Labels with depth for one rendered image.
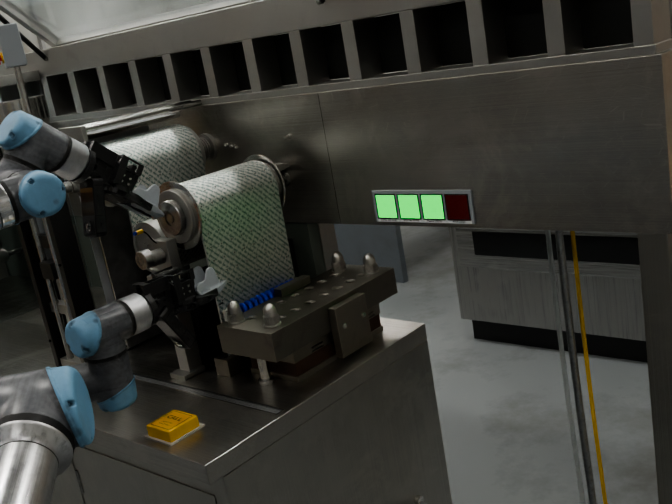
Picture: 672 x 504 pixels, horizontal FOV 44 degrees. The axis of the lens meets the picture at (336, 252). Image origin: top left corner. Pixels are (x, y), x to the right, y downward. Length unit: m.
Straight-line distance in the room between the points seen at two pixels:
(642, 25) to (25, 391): 1.09
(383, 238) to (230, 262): 3.37
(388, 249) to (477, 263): 1.30
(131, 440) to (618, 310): 2.48
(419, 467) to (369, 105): 0.82
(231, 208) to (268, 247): 0.14
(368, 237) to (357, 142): 3.40
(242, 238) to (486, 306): 2.33
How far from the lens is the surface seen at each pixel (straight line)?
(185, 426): 1.58
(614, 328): 3.71
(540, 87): 1.54
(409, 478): 1.92
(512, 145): 1.59
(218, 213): 1.75
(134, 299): 1.61
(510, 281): 3.86
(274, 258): 1.87
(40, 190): 1.42
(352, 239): 5.28
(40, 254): 2.03
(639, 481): 2.95
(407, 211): 1.75
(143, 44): 2.27
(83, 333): 1.55
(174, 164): 1.98
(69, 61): 2.57
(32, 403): 1.19
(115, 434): 1.67
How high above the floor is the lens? 1.57
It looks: 15 degrees down
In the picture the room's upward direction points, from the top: 10 degrees counter-clockwise
